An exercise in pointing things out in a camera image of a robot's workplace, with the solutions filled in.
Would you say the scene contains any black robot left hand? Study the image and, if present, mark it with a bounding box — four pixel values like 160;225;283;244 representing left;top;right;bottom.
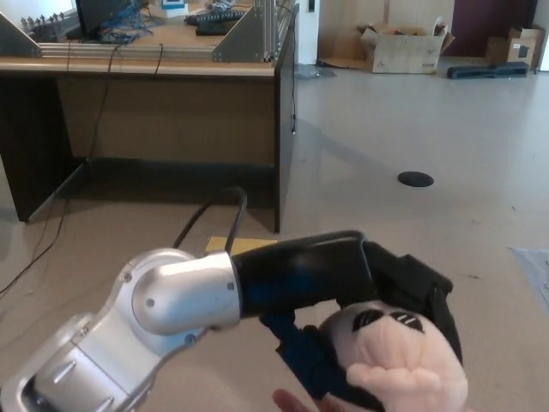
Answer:
229;230;464;407

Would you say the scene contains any person's bare hand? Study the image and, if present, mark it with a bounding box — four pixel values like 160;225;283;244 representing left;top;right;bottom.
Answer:
273;377;387;412

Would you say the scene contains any pink plush dumpling with sunglasses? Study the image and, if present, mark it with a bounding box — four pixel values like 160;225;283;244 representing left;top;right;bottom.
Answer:
319;300;469;412

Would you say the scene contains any yellow flat floor sheet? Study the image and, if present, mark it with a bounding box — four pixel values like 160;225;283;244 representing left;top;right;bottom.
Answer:
204;235;279;254

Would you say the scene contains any black round floor cap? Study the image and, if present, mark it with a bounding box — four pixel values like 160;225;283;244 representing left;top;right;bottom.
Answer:
397;170;435;187

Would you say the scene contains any crumpled clear plastic bag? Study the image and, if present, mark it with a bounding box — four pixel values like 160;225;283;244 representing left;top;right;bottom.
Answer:
296;64;336;80

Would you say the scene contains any wooden desk with dark sides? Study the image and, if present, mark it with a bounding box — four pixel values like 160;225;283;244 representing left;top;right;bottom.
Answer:
0;2;300;235

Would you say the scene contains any large open cardboard box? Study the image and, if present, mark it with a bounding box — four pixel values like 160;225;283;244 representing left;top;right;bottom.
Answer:
356;23;456;75

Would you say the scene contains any flat black device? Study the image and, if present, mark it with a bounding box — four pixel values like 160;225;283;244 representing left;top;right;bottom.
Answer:
196;20;242;36

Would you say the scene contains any black keyboard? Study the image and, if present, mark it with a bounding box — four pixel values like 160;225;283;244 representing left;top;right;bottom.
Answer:
184;9;246;25

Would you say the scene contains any white box with blue print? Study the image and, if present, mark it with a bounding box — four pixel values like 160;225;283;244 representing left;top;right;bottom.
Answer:
161;0;189;17

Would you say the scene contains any dark purple door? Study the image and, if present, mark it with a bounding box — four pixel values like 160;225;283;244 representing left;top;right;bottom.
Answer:
450;0;536;57

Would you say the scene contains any small cardboard box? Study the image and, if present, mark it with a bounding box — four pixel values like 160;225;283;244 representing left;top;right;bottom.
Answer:
485;24;546;70

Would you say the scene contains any black monitor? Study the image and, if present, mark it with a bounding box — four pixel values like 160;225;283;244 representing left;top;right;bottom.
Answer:
64;0;143;39

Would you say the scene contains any row of small black parts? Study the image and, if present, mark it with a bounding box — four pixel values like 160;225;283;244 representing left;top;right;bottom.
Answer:
20;12;66;42

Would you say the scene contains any thick black wrist cable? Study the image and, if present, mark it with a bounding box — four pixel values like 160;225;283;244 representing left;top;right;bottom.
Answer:
171;186;249;254

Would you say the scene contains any black cable with plug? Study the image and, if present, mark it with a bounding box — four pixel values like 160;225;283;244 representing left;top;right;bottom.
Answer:
274;0;300;136

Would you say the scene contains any aluminium profile frame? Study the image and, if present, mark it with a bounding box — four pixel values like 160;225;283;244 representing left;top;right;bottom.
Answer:
0;0;300;65

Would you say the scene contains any long thin black cable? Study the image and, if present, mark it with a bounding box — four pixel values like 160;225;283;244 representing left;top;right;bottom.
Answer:
0;42;121;295

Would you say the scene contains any blue cable tangle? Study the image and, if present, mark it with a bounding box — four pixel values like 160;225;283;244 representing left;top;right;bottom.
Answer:
98;0;155;44

